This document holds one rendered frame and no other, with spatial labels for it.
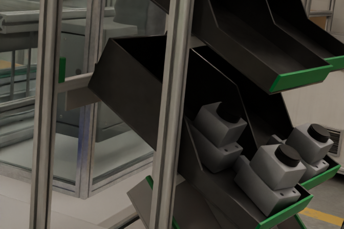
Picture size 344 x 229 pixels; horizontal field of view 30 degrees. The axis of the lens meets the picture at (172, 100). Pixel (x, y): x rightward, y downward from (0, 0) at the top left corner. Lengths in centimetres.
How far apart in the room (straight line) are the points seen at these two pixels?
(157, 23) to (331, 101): 304
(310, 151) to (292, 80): 20
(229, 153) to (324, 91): 396
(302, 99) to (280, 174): 405
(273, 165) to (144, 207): 17
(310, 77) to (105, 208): 96
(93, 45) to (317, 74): 88
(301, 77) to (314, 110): 405
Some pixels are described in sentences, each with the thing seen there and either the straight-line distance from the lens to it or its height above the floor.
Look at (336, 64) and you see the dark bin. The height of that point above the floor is 136.
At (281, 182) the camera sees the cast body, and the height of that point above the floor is 124.
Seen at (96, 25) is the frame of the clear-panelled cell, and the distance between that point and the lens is 153.
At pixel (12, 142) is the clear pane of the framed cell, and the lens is 176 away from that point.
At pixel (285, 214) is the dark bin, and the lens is 75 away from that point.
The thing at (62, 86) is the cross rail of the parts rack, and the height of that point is 130.
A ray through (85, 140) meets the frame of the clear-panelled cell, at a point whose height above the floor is 101.
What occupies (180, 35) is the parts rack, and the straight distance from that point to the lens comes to 68.
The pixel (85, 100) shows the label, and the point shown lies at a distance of 88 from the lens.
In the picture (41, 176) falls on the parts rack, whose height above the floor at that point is 120.
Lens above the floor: 148
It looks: 13 degrees down
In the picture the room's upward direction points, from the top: 5 degrees clockwise
